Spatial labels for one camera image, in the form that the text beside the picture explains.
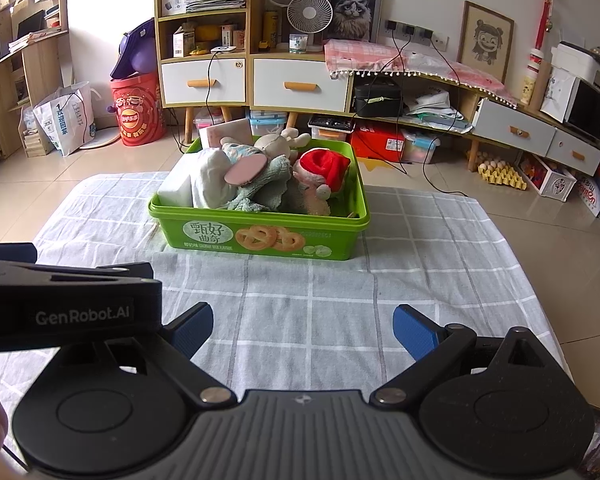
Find red hanging decoration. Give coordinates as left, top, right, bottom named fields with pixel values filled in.
left=535, top=0, right=568, bottom=41

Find black charger cable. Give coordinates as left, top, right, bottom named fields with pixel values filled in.
left=185, top=52, right=216, bottom=155

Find green fluffy towel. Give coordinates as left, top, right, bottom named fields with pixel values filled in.
left=220, top=152, right=293, bottom=213

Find black flat electronic device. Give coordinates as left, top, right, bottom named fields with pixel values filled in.
left=307, top=114, right=357, bottom=135

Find white paper shopping bag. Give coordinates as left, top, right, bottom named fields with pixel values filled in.
left=32, top=81, right=97, bottom=157

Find small white desk fan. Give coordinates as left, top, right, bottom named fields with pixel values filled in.
left=286, top=0, right=330, bottom=53

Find round pale board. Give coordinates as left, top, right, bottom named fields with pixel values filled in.
left=80, top=129, right=123, bottom=150

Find framed cartoon girl picture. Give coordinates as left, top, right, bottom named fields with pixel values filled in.
left=456, top=1, right=515, bottom=83

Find clear storage box pink contents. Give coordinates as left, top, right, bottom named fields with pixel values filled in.
left=192, top=112, right=226, bottom=136

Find framed cat picture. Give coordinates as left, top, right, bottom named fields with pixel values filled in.
left=325, top=0, right=385, bottom=45

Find clear storage box blue lid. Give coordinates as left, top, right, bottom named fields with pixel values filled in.
left=247, top=110, right=288, bottom=136

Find clear storage box pastel contents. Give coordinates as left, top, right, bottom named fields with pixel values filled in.
left=402, top=129, right=442, bottom=165

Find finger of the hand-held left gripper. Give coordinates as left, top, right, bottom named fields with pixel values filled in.
left=0, top=241, right=155, bottom=287

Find grey checked sheet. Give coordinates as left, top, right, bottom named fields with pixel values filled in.
left=0, top=172, right=573, bottom=411

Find tall wooden shelf cabinet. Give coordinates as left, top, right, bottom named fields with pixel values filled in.
left=154, top=0, right=254, bottom=146

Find white box on shelf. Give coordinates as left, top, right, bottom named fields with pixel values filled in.
left=172, top=27, right=197, bottom=58

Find red printed bucket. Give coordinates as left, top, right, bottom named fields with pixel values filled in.
left=110, top=72, right=167, bottom=147

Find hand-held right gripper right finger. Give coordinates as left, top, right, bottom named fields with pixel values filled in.
left=370, top=304, right=556, bottom=406

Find white carton red print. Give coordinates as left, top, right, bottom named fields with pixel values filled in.
left=577, top=170, right=600, bottom=217

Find red cardboard box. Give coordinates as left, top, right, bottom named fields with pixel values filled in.
left=350, top=122, right=406, bottom=163

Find white sheet with drawing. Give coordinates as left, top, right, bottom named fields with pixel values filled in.
left=540, top=67, right=581, bottom=121

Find black microwave oven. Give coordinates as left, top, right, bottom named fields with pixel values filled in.
left=562, top=77, right=600, bottom=146

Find pink tinted foam block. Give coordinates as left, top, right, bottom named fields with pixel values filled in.
left=199, top=119, right=255, bottom=150

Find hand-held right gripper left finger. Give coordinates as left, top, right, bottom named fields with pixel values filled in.
left=55, top=302, right=236, bottom=407

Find low wooden drawer cabinet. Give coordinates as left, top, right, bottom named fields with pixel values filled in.
left=250, top=52, right=600, bottom=177

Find beige bunny doll blue dress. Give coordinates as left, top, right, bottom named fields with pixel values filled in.
left=252, top=127, right=313, bottom=161

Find wooden bookshelf desk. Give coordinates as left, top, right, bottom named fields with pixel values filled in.
left=0, top=0, right=71, bottom=161

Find yellow egg tray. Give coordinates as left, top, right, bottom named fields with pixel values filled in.
left=472, top=152, right=528, bottom=191

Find white cloth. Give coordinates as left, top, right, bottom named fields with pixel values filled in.
left=191, top=149, right=248, bottom=209

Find pink plush rabbit red outfit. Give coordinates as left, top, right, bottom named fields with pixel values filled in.
left=291, top=147, right=352, bottom=216

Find white foam block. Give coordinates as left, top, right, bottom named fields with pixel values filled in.
left=157, top=162, right=196, bottom=207

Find white cartoon printed box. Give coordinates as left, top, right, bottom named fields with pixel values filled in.
left=520, top=152, right=578, bottom=203

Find pink cloth with pompoms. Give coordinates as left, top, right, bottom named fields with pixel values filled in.
left=324, top=39, right=518, bottom=108

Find black case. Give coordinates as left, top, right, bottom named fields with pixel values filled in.
left=352, top=81, right=406, bottom=117

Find pile of white papers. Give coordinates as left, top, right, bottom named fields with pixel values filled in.
left=405, top=87, right=473, bottom=133

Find yellow bottle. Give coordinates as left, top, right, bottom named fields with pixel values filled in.
left=262, top=10, right=281, bottom=51

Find green plastic bin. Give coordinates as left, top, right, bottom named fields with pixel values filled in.
left=148, top=134, right=372, bottom=262

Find grey plush mouse pink ear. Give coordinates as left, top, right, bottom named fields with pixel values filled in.
left=220, top=137, right=271, bottom=188

